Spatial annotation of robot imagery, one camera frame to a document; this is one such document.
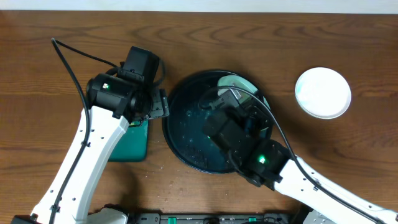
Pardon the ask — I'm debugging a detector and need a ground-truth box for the round black tray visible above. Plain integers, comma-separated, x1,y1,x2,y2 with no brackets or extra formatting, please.
162,70,249,174

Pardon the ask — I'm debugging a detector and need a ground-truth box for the black rectangular sponge tray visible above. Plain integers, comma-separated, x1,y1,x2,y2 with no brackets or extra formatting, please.
108,121,149,162

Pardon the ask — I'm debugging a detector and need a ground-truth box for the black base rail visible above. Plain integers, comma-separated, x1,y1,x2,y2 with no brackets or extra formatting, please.
86,203,299,224

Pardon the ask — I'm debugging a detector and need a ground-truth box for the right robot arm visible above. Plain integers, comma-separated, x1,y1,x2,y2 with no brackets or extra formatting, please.
200,98,397,223

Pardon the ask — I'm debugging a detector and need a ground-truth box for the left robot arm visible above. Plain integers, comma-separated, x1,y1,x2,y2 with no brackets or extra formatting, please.
12,47,169,223

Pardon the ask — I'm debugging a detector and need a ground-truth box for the white plate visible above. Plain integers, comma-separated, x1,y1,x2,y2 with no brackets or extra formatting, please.
294,67,351,119

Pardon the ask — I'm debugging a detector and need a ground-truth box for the mint plate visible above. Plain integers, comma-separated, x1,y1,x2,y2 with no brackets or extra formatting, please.
216,74,271,131

